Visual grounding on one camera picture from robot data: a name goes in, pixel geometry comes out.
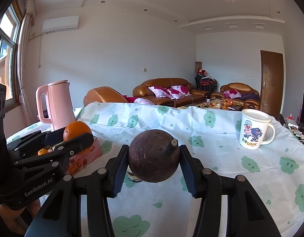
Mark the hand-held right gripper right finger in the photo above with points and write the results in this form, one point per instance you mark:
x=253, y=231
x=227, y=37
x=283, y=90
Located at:
x=189, y=176

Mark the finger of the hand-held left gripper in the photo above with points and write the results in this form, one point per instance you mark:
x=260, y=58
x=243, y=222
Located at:
x=72, y=145
x=33, y=140

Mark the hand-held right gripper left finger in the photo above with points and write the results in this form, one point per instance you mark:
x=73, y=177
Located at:
x=119, y=175

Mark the orange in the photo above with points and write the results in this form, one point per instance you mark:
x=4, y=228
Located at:
x=76, y=129
x=42, y=152

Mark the pink tin box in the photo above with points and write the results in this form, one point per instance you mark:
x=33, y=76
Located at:
x=90, y=156

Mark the purple round fruit with stem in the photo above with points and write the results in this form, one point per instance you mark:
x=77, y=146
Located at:
x=152, y=155

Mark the person's left forearm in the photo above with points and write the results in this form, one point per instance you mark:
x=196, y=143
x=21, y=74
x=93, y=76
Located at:
x=11, y=216

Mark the white cloud print tablecloth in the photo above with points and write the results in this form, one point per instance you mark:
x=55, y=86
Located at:
x=216, y=158

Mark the pink electric kettle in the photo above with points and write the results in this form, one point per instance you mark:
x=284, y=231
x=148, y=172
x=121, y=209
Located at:
x=60, y=103

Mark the brown leather armchair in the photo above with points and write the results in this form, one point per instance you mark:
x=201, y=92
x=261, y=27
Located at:
x=102, y=96

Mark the light curtain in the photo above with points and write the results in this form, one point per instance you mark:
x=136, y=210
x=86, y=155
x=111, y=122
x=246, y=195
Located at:
x=24, y=66

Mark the cluttered coffee table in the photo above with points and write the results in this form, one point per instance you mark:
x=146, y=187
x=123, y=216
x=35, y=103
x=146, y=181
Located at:
x=216, y=105

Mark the white cartoon print mug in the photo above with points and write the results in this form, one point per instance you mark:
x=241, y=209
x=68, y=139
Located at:
x=253, y=130

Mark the brown leather three-seat sofa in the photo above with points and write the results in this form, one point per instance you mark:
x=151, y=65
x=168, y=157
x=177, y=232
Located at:
x=189, y=96

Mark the window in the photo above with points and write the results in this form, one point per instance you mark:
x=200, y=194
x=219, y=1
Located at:
x=4, y=61

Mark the pink floral pillow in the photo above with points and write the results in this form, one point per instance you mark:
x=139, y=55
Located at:
x=179, y=91
x=158, y=92
x=232, y=94

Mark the stacked dark chairs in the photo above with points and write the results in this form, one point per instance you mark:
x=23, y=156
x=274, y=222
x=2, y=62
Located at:
x=206, y=82

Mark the purple blanket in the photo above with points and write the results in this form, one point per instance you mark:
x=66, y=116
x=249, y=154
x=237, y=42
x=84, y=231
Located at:
x=249, y=96

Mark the brown leather loveseat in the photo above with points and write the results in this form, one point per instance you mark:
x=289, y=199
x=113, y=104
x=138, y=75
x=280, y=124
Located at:
x=248, y=87

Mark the tall brown vase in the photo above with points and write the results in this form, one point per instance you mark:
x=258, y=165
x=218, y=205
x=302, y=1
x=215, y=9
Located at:
x=198, y=66

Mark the cluttered television stand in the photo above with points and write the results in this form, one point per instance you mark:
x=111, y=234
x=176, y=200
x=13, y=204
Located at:
x=294, y=128

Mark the brown wooden door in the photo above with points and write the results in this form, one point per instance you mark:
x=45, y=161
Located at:
x=271, y=84

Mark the white wall air conditioner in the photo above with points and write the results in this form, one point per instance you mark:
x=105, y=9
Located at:
x=60, y=24

